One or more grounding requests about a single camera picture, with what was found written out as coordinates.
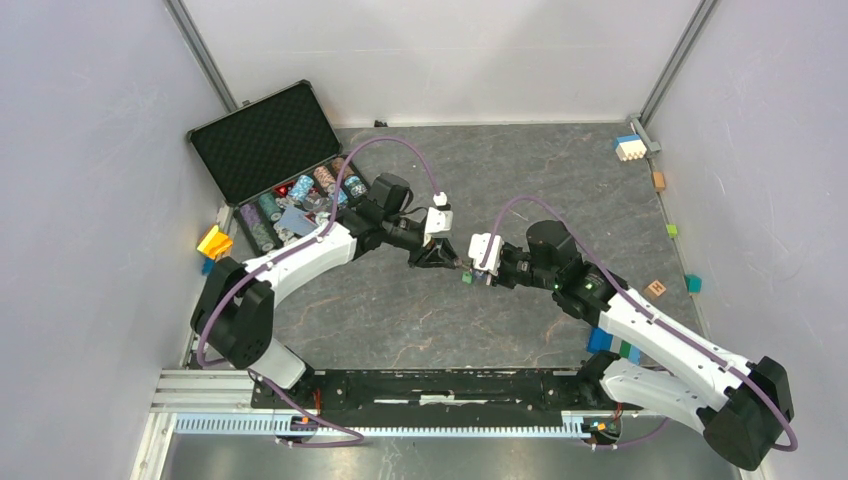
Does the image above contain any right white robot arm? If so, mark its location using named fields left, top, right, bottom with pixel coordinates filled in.
left=469, top=220, right=799, bottom=471

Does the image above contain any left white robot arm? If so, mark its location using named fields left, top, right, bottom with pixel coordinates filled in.
left=190, top=173, right=460, bottom=408

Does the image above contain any blue green brick stack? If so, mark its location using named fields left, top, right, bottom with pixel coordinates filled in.
left=586, top=327, right=642, bottom=365

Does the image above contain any small orange patterned block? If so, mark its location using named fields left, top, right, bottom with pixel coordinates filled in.
left=643, top=280, right=667, bottom=301

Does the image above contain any blue white toy brick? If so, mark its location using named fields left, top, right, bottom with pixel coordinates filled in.
left=614, top=134, right=648, bottom=162

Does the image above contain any teal small block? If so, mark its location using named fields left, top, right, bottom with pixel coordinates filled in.
left=684, top=274, right=703, bottom=294

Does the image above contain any black poker chip case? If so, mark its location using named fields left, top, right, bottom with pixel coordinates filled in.
left=187, top=80, right=370, bottom=256

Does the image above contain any yellow orange toy block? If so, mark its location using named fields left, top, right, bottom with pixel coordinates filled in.
left=196, top=225, right=233, bottom=260

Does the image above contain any small blue block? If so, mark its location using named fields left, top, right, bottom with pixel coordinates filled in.
left=201, top=258, right=215, bottom=276

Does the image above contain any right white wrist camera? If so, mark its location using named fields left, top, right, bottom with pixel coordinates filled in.
left=468, top=233, right=504, bottom=279

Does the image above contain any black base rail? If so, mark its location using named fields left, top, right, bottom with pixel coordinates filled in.
left=286, top=368, right=620, bottom=428

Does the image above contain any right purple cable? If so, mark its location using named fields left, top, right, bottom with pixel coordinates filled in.
left=480, top=195, right=799, bottom=453

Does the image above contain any grey slotted cable duct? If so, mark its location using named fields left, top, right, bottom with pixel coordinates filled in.
left=174, top=413, right=590, bottom=440

